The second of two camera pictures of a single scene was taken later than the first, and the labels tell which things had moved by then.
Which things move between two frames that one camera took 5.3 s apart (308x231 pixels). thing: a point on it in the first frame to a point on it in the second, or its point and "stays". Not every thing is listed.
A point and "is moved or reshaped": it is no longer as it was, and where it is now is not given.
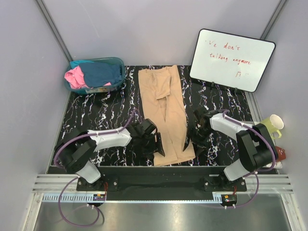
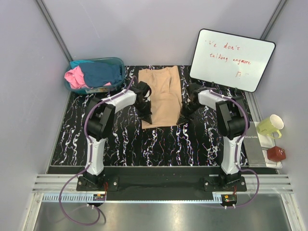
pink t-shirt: x=75 y=78 stays
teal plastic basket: x=103 y=88 stays
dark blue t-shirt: x=97 y=74 stays
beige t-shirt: x=162 y=103 is moved or reshaped
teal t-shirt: x=74 y=63 stays
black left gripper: x=156 y=147 to x=146 y=115
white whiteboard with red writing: x=231 y=60 stays
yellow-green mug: x=274 y=123 stays
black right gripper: x=198 y=142 to x=184 y=119
